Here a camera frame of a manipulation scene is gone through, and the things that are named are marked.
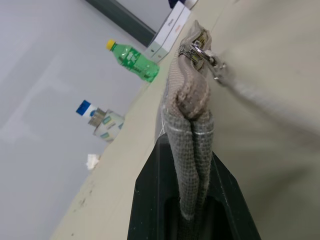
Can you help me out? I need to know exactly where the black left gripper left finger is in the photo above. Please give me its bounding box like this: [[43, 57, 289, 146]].
[[126, 132, 183, 240]]

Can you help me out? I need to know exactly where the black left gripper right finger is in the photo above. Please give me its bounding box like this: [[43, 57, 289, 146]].
[[201, 151, 262, 240]]

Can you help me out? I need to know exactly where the grey grid mesh pouch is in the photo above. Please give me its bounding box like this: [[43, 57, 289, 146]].
[[154, 19, 218, 221]]

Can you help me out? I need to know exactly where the crumpled white paper scrap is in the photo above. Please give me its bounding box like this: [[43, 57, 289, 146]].
[[85, 153, 101, 171]]

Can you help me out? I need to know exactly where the blue capped white bottle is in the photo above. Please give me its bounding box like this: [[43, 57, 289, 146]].
[[75, 99, 125, 143]]

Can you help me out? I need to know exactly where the green plastic soda bottle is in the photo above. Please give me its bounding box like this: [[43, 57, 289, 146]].
[[105, 38, 160, 83]]

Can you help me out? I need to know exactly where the white cardboard box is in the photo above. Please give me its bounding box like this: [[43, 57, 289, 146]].
[[144, 2, 192, 62]]

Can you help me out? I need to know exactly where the dark grey metal beam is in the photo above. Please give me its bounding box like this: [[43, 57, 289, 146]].
[[84, 0, 157, 48]]

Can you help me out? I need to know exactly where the grey braided pouch strap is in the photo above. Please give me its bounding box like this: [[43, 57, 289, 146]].
[[204, 49, 320, 141]]

